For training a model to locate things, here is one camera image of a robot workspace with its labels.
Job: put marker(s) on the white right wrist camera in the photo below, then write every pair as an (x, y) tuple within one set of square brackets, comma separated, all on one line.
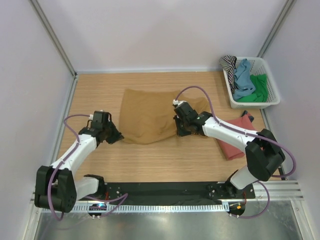
[(177, 103)]

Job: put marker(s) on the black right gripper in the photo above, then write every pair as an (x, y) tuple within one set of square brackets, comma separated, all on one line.
[(180, 132)]

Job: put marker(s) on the red graphic tank top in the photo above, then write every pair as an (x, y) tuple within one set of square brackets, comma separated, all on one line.
[(245, 121)]

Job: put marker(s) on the tan brown garment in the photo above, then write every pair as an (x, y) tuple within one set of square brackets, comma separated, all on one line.
[(147, 116)]

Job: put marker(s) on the right aluminium frame post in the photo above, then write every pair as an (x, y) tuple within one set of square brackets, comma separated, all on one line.
[(276, 27)]

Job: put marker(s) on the green garment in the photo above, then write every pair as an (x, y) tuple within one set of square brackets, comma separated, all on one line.
[(260, 94)]

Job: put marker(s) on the striped black white garment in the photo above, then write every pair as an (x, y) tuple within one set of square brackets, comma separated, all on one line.
[(228, 64)]

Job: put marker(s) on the aluminium slotted rail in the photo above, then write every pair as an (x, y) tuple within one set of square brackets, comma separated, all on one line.
[(85, 208)]

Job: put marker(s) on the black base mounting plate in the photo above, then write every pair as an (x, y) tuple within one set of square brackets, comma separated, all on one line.
[(149, 192)]

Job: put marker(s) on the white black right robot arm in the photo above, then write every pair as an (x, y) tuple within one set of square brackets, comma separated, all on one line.
[(263, 155)]

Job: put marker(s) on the aluminium frame post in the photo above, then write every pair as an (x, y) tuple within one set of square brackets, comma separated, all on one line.
[(276, 27), (52, 35)]

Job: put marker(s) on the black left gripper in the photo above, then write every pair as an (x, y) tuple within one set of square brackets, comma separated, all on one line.
[(117, 135)]

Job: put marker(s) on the white perforated plastic basket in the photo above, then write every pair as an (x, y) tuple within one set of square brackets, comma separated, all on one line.
[(258, 66)]

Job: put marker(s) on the light blue garment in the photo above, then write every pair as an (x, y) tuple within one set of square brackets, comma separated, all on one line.
[(243, 85)]

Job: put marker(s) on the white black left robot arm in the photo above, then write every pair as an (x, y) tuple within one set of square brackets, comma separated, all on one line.
[(56, 188)]

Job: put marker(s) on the left aluminium frame post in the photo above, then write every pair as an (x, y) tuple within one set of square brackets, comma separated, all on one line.
[(52, 35)]

